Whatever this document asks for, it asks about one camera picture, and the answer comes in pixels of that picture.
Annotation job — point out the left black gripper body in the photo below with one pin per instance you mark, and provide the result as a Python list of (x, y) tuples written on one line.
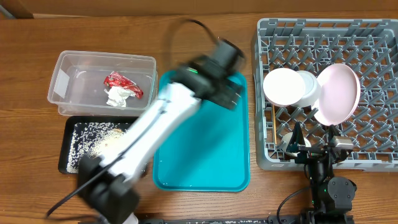
[(224, 93)]

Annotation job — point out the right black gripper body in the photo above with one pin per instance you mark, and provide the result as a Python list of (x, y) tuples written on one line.
[(307, 154)]

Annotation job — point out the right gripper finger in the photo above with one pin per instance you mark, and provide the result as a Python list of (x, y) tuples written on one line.
[(333, 131), (297, 138)]

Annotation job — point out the wooden chopstick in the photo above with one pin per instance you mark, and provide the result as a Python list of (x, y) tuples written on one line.
[(274, 125)]

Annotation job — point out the pink round plate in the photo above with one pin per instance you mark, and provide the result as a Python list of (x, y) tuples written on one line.
[(339, 96)]

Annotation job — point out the pink bowl with food scraps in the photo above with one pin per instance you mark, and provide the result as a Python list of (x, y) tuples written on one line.
[(283, 87)]

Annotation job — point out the white napkin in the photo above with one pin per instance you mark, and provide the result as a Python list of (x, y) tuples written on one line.
[(117, 96)]

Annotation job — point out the red snack wrapper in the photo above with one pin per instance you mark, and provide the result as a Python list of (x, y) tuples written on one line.
[(115, 79)]

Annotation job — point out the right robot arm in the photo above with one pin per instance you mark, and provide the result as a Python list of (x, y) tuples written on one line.
[(332, 196)]

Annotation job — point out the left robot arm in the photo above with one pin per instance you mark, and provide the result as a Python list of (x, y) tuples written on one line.
[(105, 181)]

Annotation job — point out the grey dishwasher rack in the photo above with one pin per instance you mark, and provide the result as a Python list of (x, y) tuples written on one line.
[(369, 48)]

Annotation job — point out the teal serving tray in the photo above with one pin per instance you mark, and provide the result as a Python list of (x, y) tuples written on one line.
[(209, 152)]

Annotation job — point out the clear plastic storage bin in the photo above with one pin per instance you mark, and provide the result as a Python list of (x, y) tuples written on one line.
[(77, 84)]

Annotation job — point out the spilled white rice pile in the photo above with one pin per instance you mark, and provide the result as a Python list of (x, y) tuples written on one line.
[(91, 139)]

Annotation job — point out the black plastic tray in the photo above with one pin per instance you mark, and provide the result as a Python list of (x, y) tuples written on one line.
[(84, 119)]

